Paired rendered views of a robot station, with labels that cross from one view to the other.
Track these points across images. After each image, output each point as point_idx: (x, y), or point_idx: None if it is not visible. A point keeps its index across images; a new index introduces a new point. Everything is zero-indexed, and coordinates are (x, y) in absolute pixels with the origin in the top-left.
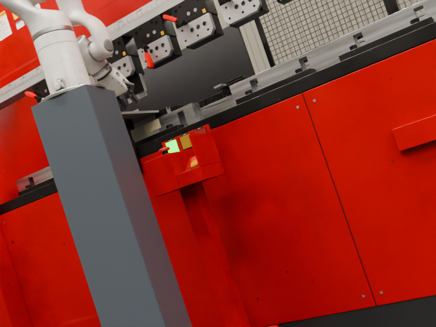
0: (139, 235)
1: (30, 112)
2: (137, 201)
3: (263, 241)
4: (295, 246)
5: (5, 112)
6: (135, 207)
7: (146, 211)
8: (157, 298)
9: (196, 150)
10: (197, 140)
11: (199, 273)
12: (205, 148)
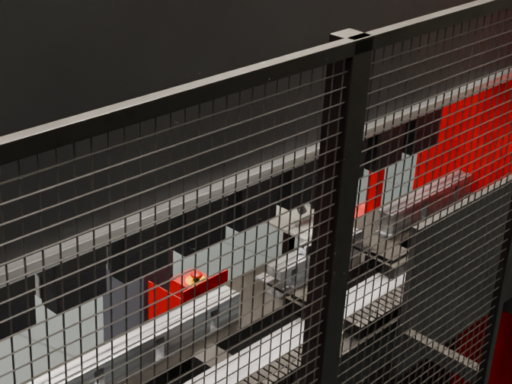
0: (108, 299)
1: None
2: (121, 282)
3: None
4: None
5: (510, 81)
6: (114, 283)
7: (129, 293)
8: (104, 337)
9: (150, 296)
10: (157, 292)
11: None
12: (164, 305)
